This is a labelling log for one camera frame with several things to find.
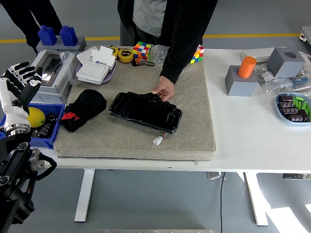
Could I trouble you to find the grey cube with round hole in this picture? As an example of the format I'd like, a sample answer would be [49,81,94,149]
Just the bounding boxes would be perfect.
[267,47,306,79]

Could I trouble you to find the white connector with coloured wires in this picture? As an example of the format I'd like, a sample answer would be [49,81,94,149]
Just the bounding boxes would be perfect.
[152,132,168,146]

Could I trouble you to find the clear bag of metal parts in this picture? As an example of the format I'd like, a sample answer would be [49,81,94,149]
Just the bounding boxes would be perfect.
[254,62,276,84]

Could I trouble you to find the blue plastic bin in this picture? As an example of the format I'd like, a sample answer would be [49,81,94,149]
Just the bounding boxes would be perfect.
[0,103,66,149]

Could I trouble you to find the yellow tape measure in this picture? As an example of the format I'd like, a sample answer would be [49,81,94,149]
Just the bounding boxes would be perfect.
[118,48,134,64]
[108,46,120,59]

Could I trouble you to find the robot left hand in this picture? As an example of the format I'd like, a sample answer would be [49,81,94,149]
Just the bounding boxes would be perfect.
[0,62,44,127]

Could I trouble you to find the empty clear plastic bag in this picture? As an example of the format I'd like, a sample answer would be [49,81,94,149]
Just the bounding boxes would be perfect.
[59,50,81,86]

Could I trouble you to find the colourful puzzle cube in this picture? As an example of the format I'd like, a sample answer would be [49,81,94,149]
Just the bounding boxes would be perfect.
[132,40,152,62]
[189,43,205,65]

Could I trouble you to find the purple tray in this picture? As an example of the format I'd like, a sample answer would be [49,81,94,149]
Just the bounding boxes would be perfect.
[75,60,117,85]

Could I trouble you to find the clear bag of small screws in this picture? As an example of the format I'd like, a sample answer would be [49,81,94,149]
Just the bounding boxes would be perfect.
[258,77,294,97]

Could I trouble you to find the light blue bowl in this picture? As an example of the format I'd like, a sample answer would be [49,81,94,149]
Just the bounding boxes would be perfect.
[275,92,311,127]

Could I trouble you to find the grey electrical enclosure box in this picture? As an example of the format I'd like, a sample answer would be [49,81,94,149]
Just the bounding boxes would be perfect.
[24,50,80,104]

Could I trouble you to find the person's left hand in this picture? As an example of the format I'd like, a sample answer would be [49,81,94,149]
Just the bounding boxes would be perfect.
[151,76,175,102]

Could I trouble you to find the yellow lemon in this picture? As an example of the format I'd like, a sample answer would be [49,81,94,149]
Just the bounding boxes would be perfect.
[26,107,46,129]

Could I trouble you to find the grey bracket under table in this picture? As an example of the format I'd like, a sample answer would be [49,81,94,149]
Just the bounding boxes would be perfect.
[207,171,226,181]

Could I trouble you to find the blue plastic block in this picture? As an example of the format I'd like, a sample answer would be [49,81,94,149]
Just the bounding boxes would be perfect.
[37,25,58,46]
[59,25,78,47]

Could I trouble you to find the black cable under table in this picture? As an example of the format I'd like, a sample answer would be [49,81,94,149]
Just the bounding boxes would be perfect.
[219,172,225,233]

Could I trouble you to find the orange cylinder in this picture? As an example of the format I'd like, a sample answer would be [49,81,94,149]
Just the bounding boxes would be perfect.
[237,56,257,79]

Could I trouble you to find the white table leg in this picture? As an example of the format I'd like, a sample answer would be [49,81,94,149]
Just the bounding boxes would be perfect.
[243,172,269,227]
[74,169,95,223]

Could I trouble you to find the desk control panel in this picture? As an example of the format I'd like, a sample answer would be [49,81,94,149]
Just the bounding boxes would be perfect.
[282,173,311,180]

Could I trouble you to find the white cart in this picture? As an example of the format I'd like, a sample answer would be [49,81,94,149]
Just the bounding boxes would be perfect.
[299,26,311,47]

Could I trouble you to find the black rag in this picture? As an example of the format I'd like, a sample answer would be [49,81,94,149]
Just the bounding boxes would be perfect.
[59,89,107,133]

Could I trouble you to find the grey block holder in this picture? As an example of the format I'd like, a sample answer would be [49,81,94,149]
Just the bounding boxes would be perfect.
[225,65,262,97]

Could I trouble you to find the grey-brown mat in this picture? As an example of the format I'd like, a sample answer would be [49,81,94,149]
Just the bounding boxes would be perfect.
[53,45,217,162]

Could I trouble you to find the person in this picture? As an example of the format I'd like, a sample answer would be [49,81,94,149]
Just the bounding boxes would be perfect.
[0,0,63,53]
[117,0,219,85]

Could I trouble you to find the black strap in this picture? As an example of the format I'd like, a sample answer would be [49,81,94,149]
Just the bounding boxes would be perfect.
[132,59,156,68]

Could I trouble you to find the white wall switch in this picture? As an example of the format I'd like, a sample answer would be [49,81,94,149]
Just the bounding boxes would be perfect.
[76,62,109,85]

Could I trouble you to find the clear bag of blue resistors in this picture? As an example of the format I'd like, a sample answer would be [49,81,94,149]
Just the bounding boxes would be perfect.
[290,69,311,92]

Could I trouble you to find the grey base for blue blocks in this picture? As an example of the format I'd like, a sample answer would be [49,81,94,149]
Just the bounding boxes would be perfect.
[35,35,87,53]

